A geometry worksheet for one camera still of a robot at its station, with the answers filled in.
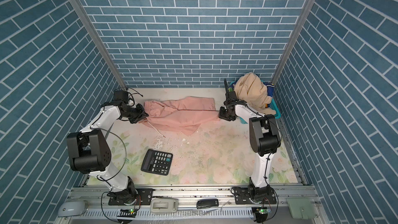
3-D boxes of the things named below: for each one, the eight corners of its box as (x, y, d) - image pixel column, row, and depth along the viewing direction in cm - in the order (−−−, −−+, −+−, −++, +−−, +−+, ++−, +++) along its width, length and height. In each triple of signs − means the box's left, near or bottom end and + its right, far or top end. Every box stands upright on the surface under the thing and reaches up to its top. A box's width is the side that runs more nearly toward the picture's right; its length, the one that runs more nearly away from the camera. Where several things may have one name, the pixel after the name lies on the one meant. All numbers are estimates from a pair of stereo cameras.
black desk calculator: (141, 171, 84) (139, 169, 81) (149, 151, 91) (147, 148, 88) (168, 176, 82) (166, 174, 79) (174, 155, 89) (173, 152, 87)
